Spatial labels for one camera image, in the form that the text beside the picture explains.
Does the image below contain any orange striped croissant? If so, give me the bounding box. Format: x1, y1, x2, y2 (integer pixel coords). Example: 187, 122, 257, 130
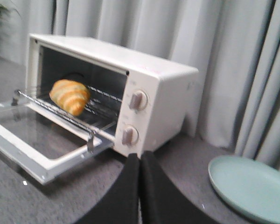
49, 79, 91, 117

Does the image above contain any glass oven door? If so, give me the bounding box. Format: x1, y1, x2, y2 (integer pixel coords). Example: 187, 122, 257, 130
0, 102, 114, 185

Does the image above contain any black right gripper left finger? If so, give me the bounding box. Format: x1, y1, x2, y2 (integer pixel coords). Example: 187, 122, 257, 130
76, 154, 140, 224

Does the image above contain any light green plate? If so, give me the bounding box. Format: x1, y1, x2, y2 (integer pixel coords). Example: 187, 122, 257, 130
208, 155, 280, 224

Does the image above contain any upper grey oven knob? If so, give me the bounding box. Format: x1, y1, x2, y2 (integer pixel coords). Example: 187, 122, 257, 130
129, 90, 148, 111

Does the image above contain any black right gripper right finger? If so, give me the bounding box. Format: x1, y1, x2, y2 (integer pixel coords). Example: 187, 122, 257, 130
140, 151, 217, 224

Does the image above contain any lower grey oven knob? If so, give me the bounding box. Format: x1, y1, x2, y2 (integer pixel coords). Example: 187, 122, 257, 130
122, 125, 139, 145

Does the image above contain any white Toshiba toaster oven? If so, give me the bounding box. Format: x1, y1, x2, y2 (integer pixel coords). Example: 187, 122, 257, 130
26, 34, 200, 156

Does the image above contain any grey curtain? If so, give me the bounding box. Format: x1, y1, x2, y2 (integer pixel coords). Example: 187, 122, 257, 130
2, 0, 280, 171

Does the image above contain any grey oven knob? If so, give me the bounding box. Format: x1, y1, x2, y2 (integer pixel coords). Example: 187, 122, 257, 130
129, 90, 148, 111
122, 125, 139, 145

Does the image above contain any metal oven rack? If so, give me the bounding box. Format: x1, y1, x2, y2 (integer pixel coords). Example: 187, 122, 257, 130
14, 85, 122, 141

